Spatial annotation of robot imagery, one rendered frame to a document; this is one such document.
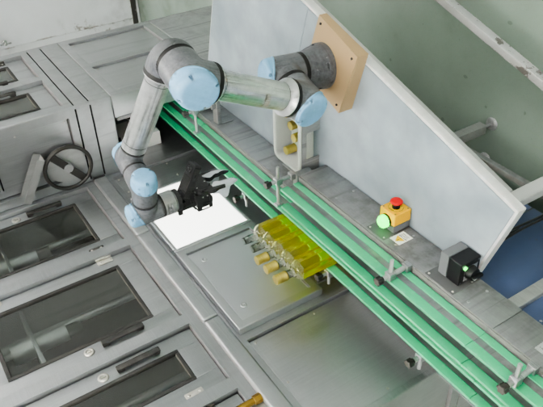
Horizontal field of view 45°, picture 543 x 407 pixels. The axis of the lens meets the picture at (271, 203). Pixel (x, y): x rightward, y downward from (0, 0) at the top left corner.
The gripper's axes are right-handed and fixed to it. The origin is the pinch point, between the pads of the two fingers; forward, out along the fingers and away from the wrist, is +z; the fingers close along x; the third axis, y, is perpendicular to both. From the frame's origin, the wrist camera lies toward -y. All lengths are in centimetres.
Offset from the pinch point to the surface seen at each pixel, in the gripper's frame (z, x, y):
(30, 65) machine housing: -25, -141, 7
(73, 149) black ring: -27, -89, 26
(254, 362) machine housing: -17, 38, 43
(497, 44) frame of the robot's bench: 98, 18, -26
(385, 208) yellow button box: 36, 36, 8
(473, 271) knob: 38, 71, 9
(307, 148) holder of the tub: 37.8, -9.3, 8.6
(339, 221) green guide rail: 27.1, 23.9, 16.4
